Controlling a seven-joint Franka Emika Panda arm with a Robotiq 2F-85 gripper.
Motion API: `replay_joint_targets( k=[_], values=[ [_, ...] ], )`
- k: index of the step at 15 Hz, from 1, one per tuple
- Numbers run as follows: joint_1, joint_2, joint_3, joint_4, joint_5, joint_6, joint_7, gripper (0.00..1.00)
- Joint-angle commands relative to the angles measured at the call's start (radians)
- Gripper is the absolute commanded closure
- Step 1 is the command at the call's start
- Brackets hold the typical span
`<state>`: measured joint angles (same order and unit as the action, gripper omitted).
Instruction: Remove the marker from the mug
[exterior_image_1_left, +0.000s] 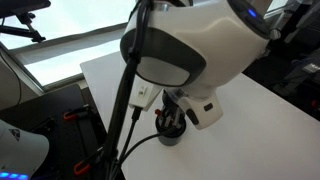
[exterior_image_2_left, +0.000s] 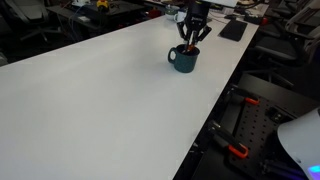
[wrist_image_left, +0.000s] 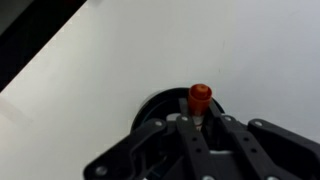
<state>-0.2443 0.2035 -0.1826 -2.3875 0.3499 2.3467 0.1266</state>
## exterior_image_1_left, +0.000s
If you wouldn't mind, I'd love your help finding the dark mug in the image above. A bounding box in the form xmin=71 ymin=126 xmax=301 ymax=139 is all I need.
xmin=154 ymin=114 xmax=188 ymax=147

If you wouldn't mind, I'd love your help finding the black clamp with orange handle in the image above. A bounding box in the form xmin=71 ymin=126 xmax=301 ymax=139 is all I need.
xmin=73 ymin=145 xmax=109 ymax=176
xmin=63 ymin=104 xmax=93 ymax=122

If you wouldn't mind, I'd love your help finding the thin black wall cable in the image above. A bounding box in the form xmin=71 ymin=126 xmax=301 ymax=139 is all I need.
xmin=0 ymin=52 xmax=23 ymax=106

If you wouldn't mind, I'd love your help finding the round grey lamp head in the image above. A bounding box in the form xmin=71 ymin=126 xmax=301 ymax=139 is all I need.
xmin=269 ymin=28 xmax=283 ymax=42

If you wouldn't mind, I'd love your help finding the grey window frame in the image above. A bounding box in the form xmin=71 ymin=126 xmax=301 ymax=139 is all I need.
xmin=0 ymin=0 xmax=278 ymax=93

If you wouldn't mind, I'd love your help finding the black equipment stand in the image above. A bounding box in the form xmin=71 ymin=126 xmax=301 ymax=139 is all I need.
xmin=276 ymin=0 xmax=320 ymax=45

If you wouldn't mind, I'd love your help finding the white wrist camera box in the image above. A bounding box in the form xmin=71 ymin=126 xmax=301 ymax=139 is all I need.
xmin=127 ymin=74 xmax=165 ymax=113

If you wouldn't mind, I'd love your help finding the grey blue office chair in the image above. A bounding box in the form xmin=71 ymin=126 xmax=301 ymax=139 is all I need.
xmin=275 ymin=55 xmax=320 ymax=98

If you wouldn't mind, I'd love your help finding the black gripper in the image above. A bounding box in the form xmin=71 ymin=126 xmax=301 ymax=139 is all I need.
xmin=158 ymin=90 xmax=187 ymax=130

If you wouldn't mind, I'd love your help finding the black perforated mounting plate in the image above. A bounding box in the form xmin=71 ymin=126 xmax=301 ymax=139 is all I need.
xmin=0 ymin=83 xmax=126 ymax=180

